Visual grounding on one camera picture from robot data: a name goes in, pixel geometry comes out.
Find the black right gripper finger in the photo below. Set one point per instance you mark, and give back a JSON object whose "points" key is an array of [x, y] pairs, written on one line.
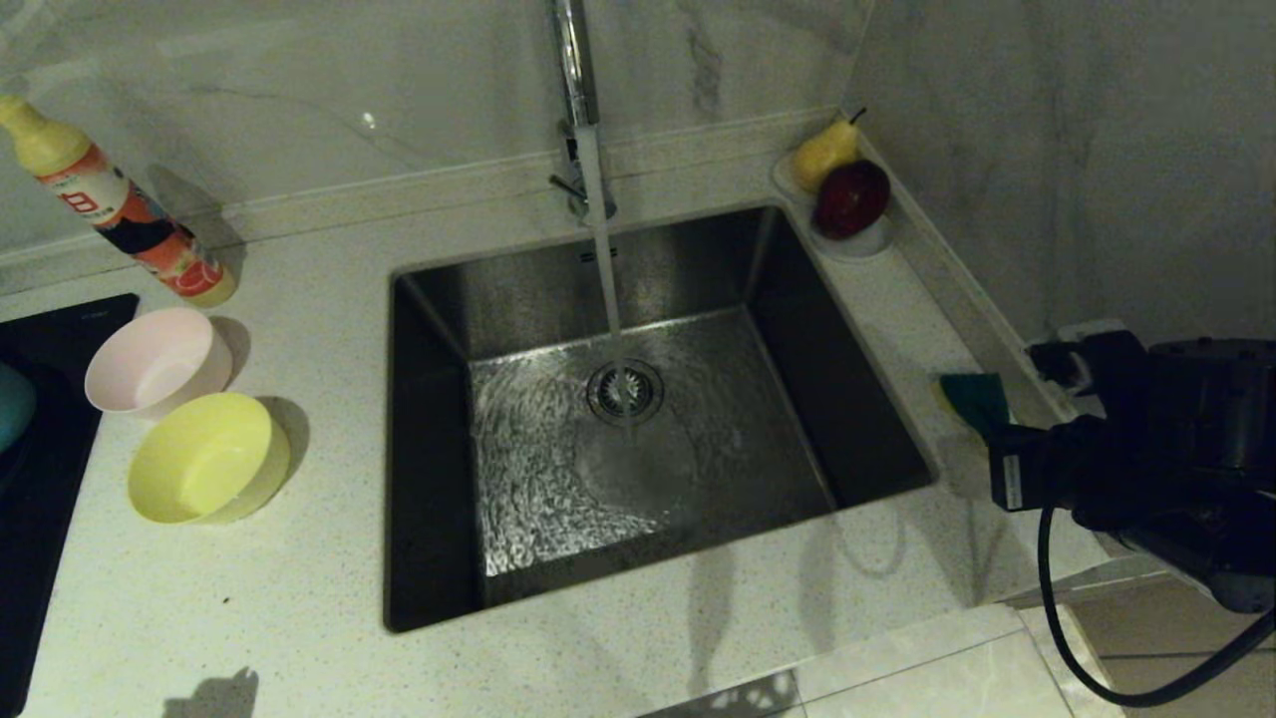
{"points": [[1017, 474]]}

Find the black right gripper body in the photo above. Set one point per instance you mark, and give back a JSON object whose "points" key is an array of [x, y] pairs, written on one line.
{"points": [[1087, 469]]}

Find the yellow and green sponge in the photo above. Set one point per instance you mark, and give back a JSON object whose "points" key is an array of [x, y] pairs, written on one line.
{"points": [[972, 394]]}

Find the chrome faucet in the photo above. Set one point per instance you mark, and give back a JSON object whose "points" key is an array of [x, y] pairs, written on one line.
{"points": [[576, 60]]}

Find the yellow plastic bowl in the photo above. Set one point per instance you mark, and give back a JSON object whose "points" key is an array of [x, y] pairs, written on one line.
{"points": [[199, 469]]}

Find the pink plastic bowl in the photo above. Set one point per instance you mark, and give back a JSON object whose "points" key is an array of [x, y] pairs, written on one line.
{"points": [[150, 364]]}

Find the yellow detergent bottle red label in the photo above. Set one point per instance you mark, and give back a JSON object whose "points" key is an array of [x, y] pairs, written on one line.
{"points": [[110, 204]]}

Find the blue plastic bowl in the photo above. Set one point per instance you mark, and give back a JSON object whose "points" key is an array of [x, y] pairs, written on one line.
{"points": [[10, 404]]}

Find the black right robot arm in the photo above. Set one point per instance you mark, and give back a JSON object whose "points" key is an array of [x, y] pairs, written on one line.
{"points": [[1206, 419]]}

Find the stainless steel sink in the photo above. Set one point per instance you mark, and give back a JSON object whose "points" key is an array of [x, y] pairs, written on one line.
{"points": [[748, 479]]}

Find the metal sink drain strainer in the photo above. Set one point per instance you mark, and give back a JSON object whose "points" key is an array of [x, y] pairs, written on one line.
{"points": [[643, 394]]}

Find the light wooden cabinet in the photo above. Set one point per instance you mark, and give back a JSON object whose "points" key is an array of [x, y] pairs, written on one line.
{"points": [[1146, 628]]}

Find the small white dish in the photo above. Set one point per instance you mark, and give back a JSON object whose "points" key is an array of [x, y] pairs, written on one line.
{"points": [[855, 246]]}

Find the dark red apple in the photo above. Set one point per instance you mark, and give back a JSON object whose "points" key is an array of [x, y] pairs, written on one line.
{"points": [[850, 196]]}

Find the yellow pear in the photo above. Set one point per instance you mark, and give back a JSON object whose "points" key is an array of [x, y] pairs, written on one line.
{"points": [[822, 155]]}

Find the black induction cooktop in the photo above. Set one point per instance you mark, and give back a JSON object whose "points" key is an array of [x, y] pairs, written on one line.
{"points": [[40, 499]]}

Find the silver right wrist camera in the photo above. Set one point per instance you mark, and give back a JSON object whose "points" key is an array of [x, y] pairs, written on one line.
{"points": [[1082, 349]]}

